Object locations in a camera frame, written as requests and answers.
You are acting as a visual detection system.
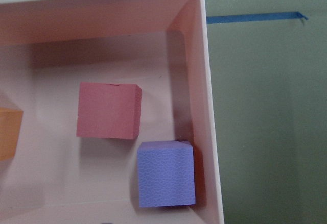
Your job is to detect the red foam block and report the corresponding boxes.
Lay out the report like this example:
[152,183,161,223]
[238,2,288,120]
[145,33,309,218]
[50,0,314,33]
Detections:
[76,82,142,140]

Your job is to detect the purple foam block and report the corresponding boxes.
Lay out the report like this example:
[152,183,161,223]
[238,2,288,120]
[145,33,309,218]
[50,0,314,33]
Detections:
[137,140,196,208]

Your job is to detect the orange foam block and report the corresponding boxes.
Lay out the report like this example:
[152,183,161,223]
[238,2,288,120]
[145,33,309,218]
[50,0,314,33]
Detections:
[1,107,24,161]

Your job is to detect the pink plastic bin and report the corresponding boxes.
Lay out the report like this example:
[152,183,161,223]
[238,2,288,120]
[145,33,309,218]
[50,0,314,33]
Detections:
[1,0,224,223]

